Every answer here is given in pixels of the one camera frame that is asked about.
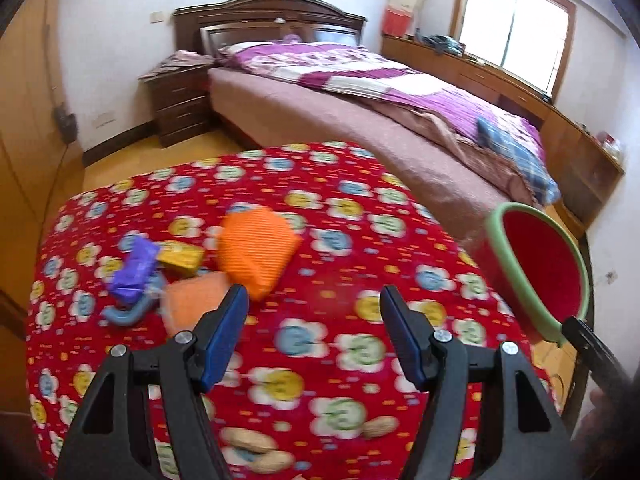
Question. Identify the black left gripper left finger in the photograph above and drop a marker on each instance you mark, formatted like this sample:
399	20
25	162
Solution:
111	434

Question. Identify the red bin with green rim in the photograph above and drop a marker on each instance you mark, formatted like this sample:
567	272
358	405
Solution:
531	262

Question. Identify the yellow snack box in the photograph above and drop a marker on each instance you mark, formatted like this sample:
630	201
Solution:
180	257

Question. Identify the peanut shell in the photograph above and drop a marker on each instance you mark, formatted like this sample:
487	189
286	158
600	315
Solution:
379	426
249	440
271	462

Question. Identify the orange cardboard box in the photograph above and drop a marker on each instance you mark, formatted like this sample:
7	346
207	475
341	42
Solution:
184	302

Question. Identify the blue plastic toy piece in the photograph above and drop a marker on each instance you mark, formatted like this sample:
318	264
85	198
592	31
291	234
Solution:
149	299

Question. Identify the blue plaid cloth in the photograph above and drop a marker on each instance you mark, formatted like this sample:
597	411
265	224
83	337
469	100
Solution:
545	189

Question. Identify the red smiley flower blanket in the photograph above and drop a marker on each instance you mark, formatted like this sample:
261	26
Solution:
314	362

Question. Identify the pink bed cover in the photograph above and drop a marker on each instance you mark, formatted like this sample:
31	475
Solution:
458	182

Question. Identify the wooden wardrobe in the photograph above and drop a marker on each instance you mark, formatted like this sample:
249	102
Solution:
39	172

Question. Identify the black bag on wardrobe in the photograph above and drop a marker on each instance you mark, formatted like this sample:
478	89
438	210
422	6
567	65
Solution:
66	123

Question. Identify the dark wooden nightstand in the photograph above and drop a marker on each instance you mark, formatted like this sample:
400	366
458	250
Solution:
180	104

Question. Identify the clothes on nightstand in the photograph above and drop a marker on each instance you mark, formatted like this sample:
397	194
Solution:
179	60

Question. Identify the window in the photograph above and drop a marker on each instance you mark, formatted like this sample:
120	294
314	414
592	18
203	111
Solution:
528	39

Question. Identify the blue clothes on cabinet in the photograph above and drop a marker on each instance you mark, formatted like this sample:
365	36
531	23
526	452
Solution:
444	44

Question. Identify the dark wooden bed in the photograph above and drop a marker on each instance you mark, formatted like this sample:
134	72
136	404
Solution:
206	28

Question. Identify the purple white quilt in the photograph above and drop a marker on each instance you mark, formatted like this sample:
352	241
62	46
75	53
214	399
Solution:
356	71

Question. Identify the purple pillow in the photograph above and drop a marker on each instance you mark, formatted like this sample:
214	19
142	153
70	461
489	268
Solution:
228	55

